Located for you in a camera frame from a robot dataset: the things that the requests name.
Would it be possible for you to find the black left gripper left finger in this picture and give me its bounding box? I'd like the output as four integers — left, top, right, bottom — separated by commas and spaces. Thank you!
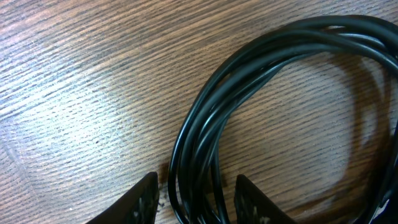
87, 172, 159, 224

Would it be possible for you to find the thick black USB cable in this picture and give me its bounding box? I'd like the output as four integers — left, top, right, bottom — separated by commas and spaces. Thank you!
167, 14, 398, 224

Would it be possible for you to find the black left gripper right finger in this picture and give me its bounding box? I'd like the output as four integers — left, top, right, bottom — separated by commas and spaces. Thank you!
234, 174, 297, 224

